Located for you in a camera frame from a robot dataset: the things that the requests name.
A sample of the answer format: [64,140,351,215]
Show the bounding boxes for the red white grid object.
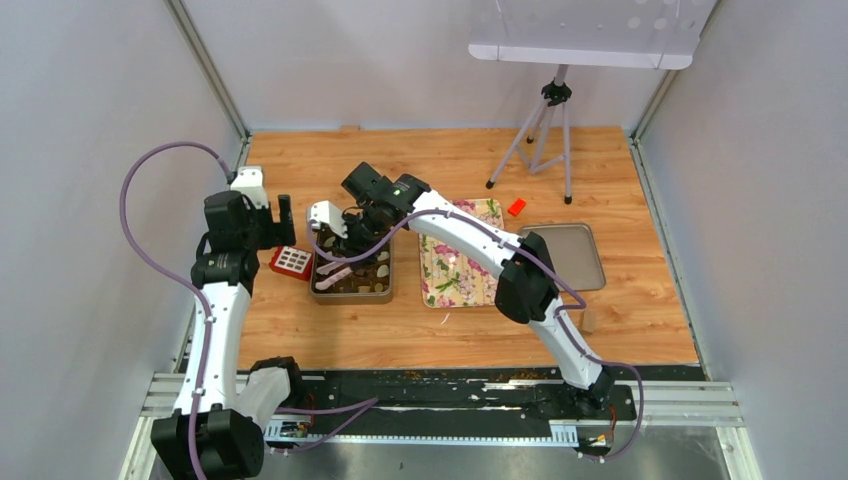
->
[269,246,314,281]

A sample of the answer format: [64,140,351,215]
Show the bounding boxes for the white overhead light panel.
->
[468,0,717,70]

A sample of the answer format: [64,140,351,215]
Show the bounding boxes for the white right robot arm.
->
[334,162,614,418]

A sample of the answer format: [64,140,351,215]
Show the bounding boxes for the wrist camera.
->
[306,200,348,239]
[229,166,270,210]

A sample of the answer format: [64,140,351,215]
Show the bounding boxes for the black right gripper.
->
[333,203,389,270]

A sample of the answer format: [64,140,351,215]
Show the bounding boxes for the small wooden block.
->
[580,309,597,334]

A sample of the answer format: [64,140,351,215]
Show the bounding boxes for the white tripod stand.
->
[485,64,573,205]

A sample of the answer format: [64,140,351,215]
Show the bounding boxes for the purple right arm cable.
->
[305,208,645,463]

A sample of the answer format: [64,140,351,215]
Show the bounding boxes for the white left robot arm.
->
[151,188,307,479]

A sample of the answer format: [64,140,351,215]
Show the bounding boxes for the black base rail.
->
[264,365,743,455]

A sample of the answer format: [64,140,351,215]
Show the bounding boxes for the pink silicone tongs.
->
[314,262,352,291]

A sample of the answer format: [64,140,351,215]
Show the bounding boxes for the gold chocolate tin box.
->
[309,241,394,305]

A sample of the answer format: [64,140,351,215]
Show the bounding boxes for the grey metal tin lid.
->
[519,222,606,292]

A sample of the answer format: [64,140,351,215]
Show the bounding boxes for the small red block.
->
[507,198,527,217]

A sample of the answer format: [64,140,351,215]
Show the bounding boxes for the floral patterned tray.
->
[418,234,497,308]

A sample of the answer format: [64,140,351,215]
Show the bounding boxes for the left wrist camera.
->
[229,166,270,210]

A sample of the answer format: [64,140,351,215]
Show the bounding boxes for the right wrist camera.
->
[306,200,348,239]

